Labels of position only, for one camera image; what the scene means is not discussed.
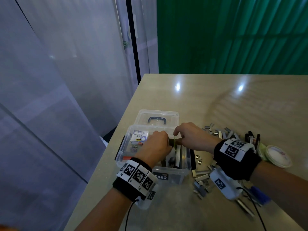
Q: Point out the person's left hand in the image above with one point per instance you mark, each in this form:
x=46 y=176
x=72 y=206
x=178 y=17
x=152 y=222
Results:
x=154 y=146

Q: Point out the person's right hand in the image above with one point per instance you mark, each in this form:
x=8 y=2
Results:
x=197 y=136

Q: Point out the small white staple box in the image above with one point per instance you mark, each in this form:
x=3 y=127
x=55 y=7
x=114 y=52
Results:
x=139 y=136

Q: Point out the transparent storage box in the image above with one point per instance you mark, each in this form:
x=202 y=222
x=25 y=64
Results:
x=175 y=173

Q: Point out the pile of metal staple strips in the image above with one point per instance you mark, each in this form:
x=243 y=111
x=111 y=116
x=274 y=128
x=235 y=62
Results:
x=202 y=180

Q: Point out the person's right forearm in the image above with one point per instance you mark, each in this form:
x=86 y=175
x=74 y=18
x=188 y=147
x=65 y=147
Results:
x=281 y=187

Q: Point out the person's left forearm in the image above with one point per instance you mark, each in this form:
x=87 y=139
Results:
x=103 y=211

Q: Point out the transparent box lid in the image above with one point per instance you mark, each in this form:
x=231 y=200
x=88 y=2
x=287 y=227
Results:
x=144 y=115

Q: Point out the black marker wristband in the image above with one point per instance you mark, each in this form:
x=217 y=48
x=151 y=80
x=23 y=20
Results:
x=236 y=158
x=134 y=179

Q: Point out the green curtain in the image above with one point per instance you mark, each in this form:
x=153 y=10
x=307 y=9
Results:
x=231 y=33

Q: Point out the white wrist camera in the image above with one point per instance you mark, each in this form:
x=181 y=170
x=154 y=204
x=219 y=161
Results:
x=224 y=183
x=147 y=202

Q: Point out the black window post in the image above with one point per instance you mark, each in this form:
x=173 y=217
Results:
x=133 y=40

